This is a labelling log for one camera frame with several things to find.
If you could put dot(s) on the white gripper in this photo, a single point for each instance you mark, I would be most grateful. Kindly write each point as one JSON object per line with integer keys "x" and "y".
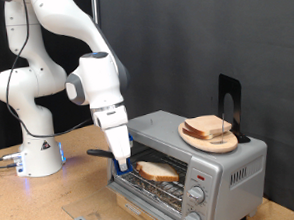
{"x": 117, "y": 138}

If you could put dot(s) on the metal spatula with blue block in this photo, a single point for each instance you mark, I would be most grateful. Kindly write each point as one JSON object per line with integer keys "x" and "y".
{"x": 99, "y": 153}

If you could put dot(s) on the thick white bread slice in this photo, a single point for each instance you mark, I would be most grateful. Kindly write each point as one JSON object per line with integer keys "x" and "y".
{"x": 155, "y": 171}

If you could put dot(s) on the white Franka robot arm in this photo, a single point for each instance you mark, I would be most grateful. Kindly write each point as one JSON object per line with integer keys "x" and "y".
{"x": 31, "y": 130}

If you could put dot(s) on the red oven indicator light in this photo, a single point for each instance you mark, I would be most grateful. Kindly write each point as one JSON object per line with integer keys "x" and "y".
{"x": 201, "y": 178}

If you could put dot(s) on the silver toaster oven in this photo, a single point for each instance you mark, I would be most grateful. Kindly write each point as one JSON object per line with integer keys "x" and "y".
{"x": 236, "y": 158}

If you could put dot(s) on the thin bread slice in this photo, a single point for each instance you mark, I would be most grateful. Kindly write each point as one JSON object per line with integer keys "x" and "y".
{"x": 204, "y": 124}
{"x": 193, "y": 134}

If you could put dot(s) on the round wooden board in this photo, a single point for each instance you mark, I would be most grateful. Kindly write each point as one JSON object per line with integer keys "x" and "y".
{"x": 206, "y": 145}

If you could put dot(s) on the thin metal pin on board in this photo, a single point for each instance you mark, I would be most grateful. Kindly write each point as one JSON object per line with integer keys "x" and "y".
{"x": 222, "y": 132}

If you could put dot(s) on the black metal bookend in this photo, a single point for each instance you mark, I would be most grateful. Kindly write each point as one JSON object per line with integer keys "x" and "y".
{"x": 234, "y": 88}

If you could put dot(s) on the vertical metal pole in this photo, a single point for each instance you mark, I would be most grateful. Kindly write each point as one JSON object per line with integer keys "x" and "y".
{"x": 95, "y": 6}

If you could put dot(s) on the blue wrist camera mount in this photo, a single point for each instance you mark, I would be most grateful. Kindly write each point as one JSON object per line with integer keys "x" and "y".
{"x": 131, "y": 141}

